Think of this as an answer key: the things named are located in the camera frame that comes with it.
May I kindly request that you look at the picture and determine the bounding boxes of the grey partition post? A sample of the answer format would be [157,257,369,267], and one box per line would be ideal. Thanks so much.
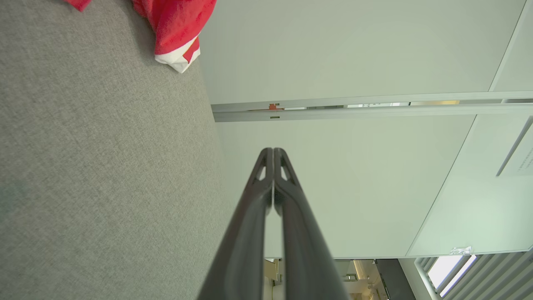
[211,91,533,123]

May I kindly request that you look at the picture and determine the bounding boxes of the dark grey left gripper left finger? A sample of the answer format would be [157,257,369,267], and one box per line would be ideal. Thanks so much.
[198,148,274,300]

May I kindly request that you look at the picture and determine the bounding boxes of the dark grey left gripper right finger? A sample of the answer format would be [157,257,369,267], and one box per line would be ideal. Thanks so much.
[274,148,350,300]

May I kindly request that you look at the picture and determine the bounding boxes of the window blinds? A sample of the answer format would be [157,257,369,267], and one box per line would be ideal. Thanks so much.
[414,249,533,300]

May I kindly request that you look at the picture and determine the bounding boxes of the red shorts white hem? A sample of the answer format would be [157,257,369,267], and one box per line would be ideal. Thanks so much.
[65,0,92,12]

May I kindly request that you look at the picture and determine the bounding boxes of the red Bulls jersey white sleeves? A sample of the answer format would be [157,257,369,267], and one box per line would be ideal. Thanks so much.
[132,0,217,74]

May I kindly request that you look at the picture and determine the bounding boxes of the grey fabric sofa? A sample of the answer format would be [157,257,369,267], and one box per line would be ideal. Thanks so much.
[0,0,267,300]

